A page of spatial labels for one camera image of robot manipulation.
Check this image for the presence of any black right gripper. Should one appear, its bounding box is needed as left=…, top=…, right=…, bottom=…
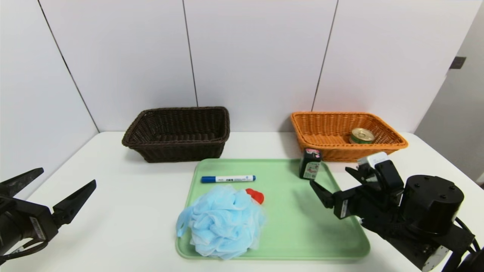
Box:
left=309, top=167, right=392, bottom=229

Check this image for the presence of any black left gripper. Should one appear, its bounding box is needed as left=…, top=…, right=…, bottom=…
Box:
left=0, top=167, right=96, bottom=257

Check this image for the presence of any tin can with pull tab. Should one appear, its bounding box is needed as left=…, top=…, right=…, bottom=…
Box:
left=349, top=128, right=375, bottom=145

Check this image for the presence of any red rubber duck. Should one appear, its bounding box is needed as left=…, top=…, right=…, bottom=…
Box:
left=245, top=188, right=265, bottom=205

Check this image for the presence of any orange wicker basket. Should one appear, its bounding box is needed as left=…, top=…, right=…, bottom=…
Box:
left=290, top=111, right=409, bottom=163

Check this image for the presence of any dark brown wicker basket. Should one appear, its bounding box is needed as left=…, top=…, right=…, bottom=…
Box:
left=121, top=106, right=231, bottom=164

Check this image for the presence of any green plastic tray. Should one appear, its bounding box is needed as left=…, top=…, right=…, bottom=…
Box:
left=176, top=158, right=371, bottom=261

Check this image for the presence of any blue whiteboard marker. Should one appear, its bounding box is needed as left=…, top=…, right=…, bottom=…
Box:
left=201, top=175, right=256, bottom=184

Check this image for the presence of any blue mesh bath loofah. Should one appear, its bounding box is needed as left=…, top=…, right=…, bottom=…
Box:
left=176, top=185, right=267, bottom=260

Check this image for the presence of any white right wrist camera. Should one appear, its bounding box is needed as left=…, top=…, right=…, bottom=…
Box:
left=357, top=152, right=404, bottom=197

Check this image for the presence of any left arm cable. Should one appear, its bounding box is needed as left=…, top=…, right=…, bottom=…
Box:
left=0, top=240, right=48, bottom=263

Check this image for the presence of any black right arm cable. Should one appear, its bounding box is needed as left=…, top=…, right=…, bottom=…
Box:
left=454, top=217, right=481, bottom=253

